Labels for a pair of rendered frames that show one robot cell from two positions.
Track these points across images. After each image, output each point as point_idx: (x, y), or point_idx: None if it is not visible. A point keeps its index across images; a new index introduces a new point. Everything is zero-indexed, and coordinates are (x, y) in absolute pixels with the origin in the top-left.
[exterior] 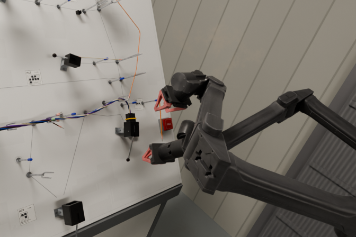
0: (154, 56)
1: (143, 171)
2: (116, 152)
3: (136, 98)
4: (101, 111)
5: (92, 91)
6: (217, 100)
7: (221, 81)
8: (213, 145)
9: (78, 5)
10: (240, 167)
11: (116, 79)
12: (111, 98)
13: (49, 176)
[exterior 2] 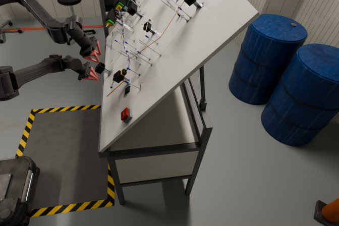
0: (170, 81)
1: (111, 110)
2: (121, 86)
3: (143, 83)
4: (136, 65)
5: (145, 53)
6: (41, 14)
7: (54, 26)
8: None
9: (184, 11)
10: None
11: (152, 62)
12: (142, 66)
13: (119, 60)
